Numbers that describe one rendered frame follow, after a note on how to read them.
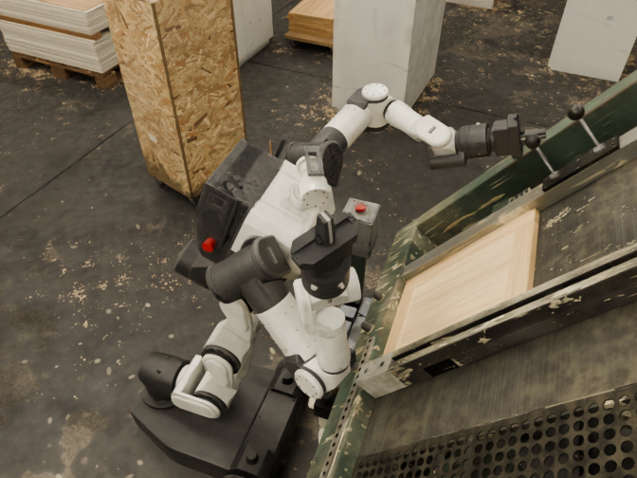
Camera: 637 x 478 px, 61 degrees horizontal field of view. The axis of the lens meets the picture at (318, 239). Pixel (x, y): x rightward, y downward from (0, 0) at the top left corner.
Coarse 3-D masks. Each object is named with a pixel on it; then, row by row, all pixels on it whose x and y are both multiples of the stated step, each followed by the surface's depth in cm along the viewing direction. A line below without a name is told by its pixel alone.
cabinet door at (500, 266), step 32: (512, 224) 143; (480, 256) 146; (512, 256) 133; (416, 288) 164; (448, 288) 148; (480, 288) 136; (512, 288) 124; (416, 320) 151; (448, 320) 138; (384, 352) 153
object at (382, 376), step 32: (608, 256) 97; (544, 288) 106; (576, 288) 98; (608, 288) 95; (480, 320) 117; (512, 320) 108; (544, 320) 105; (576, 320) 102; (416, 352) 128; (448, 352) 121; (480, 352) 118; (384, 384) 138
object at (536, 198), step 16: (624, 144) 122; (608, 160) 125; (624, 160) 124; (576, 176) 130; (592, 176) 129; (528, 192) 143; (560, 192) 135; (512, 208) 144; (528, 208) 141; (544, 208) 139; (480, 224) 153; (496, 224) 147; (448, 240) 163; (464, 240) 155; (432, 256) 164; (448, 256) 161; (416, 272) 170
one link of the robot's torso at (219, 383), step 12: (252, 348) 198; (204, 360) 182; (216, 360) 179; (216, 372) 183; (228, 372) 182; (240, 372) 206; (204, 384) 206; (216, 384) 199; (228, 384) 187; (204, 396) 206; (216, 396) 205; (228, 396) 202
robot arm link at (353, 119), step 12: (372, 84) 160; (360, 96) 158; (372, 96) 156; (384, 96) 156; (348, 108) 157; (360, 108) 157; (336, 120) 153; (348, 120) 153; (360, 120) 156; (348, 132) 152; (360, 132) 158; (372, 132) 165; (348, 144) 153
